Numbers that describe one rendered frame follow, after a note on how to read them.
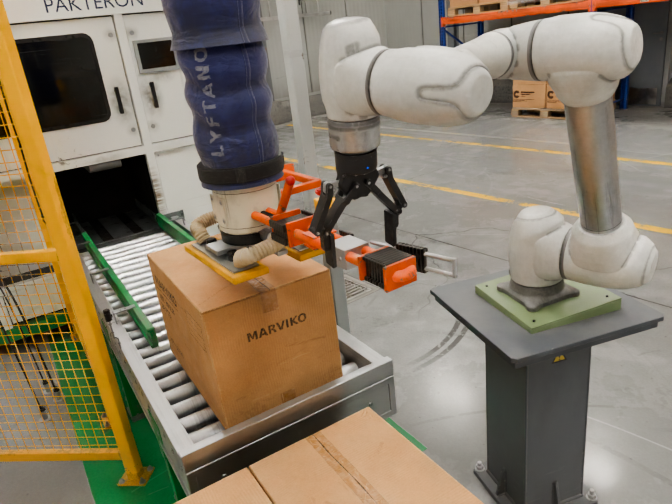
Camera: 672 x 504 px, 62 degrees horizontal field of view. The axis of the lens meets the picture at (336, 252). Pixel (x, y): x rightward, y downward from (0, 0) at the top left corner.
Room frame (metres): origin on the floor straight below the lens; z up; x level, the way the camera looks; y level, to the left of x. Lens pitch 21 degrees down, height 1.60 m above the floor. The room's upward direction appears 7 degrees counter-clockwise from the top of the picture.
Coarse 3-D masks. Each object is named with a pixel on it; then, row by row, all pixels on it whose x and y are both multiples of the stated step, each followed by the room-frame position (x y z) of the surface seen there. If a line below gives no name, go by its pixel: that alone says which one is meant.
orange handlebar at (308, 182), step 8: (296, 176) 1.75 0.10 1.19; (304, 176) 1.71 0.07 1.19; (304, 184) 1.62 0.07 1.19; (312, 184) 1.63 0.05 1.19; (320, 184) 1.66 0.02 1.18; (296, 192) 1.60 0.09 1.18; (272, 208) 1.41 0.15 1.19; (256, 216) 1.37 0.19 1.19; (264, 216) 1.35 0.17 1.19; (296, 232) 1.21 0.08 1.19; (304, 232) 1.18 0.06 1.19; (304, 240) 1.18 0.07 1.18; (312, 240) 1.15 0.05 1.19; (312, 248) 1.15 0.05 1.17; (320, 248) 1.12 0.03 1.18; (368, 248) 1.06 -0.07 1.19; (352, 256) 1.03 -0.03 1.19; (400, 272) 0.92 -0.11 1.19; (408, 272) 0.93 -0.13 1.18; (416, 272) 0.94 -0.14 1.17; (400, 280) 0.92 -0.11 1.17
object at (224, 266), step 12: (216, 240) 1.49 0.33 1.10; (192, 252) 1.49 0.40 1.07; (204, 252) 1.45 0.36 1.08; (228, 252) 1.37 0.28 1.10; (216, 264) 1.37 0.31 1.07; (228, 264) 1.35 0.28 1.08; (252, 264) 1.33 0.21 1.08; (228, 276) 1.29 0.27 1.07; (240, 276) 1.27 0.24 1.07; (252, 276) 1.29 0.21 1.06
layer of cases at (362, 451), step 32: (352, 416) 1.37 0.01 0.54; (288, 448) 1.26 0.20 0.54; (320, 448) 1.25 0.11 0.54; (352, 448) 1.23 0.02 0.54; (384, 448) 1.22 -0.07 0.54; (416, 448) 1.20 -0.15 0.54; (224, 480) 1.17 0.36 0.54; (256, 480) 1.17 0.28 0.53; (288, 480) 1.14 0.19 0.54; (320, 480) 1.13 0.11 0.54; (352, 480) 1.12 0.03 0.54; (384, 480) 1.10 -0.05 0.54; (416, 480) 1.09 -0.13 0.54; (448, 480) 1.08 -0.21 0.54
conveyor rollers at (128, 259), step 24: (144, 240) 3.33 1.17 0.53; (168, 240) 3.23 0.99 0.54; (96, 264) 2.95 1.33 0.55; (120, 264) 2.91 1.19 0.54; (144, 264) 2.88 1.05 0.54; (144, 288) 2.53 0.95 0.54; (144, 312) 2.26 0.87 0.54; (144, 360) 1.83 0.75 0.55; (168, 360) 1.85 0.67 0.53; (168, 384) 1.67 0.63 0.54; (192, 384) 1.63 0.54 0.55; (192, 408) 1.52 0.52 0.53; (216, 432) 1.38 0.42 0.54
